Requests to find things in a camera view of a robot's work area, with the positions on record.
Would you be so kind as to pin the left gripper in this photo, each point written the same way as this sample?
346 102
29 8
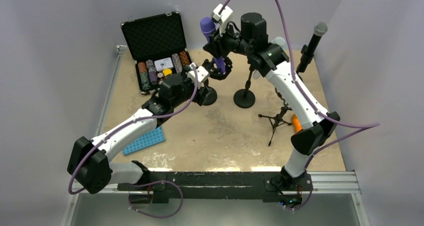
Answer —
199 98

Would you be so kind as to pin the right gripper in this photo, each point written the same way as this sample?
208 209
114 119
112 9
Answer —
216 48

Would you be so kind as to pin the purple microphone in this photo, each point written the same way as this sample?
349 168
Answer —
208 28

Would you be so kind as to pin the black shock mount round stand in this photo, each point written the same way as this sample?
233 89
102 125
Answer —
215 75

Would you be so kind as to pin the black tripod shock mount stand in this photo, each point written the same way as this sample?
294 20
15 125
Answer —
277 120

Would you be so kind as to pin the orange microphone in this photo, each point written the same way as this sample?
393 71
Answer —
296 123

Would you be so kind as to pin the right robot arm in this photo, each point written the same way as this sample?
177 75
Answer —
318 124

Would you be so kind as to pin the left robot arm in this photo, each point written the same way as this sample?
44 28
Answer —
90 164

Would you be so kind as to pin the black clip round base stand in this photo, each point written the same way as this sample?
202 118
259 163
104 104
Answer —
245 98

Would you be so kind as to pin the white microphone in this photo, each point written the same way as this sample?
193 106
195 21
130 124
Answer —
269 57

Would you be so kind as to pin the black silver-head microphone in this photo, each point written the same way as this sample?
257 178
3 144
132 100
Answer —
318 31

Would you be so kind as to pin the yellow chip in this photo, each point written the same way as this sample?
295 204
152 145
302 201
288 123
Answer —
166 72

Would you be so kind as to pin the white card box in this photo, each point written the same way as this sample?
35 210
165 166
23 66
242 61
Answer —
162 64

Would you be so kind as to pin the black poker chip case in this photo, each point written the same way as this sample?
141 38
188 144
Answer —
153 38

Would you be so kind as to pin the blue building baseplate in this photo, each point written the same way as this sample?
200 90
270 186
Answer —
145 141

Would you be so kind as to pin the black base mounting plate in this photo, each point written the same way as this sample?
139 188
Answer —
267 186

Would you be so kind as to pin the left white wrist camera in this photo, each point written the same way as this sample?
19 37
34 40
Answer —
198 74

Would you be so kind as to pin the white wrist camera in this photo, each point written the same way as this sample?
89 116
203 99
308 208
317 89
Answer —
198 74
222 15

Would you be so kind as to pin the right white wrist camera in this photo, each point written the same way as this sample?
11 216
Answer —
222 15

